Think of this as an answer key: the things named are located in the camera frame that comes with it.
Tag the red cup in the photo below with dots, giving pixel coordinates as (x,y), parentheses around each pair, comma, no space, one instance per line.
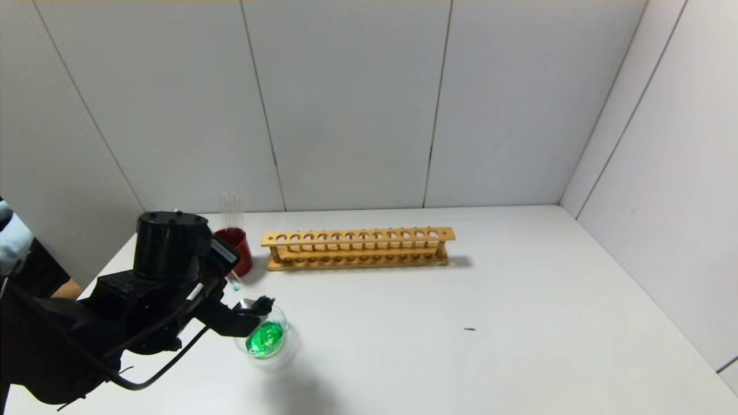
(242,253)

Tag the wooden test tube rack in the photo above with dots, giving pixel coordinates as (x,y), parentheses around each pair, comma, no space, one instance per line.
(369,243)

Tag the blue pigment test tube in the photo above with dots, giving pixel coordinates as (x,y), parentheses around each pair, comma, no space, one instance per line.
(235,283)

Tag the empty glass test tube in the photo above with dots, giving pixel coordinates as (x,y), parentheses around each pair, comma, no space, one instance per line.
(238,210)
(226,210)

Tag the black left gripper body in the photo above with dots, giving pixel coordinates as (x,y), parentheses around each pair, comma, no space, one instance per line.
(224,252)

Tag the black furniture beside table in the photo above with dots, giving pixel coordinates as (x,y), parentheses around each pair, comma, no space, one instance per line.
(43,271)

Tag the person in light blue sleeve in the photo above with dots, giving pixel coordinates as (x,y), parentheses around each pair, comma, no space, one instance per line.
(11,242)

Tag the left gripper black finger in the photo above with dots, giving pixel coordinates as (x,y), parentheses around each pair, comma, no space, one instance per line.
(230,324)
(259,305)

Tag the clear glass petri dish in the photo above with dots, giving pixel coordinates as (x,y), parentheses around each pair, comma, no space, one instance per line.
(268,341)

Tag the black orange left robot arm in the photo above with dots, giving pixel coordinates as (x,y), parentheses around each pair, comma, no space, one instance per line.
(69,334)

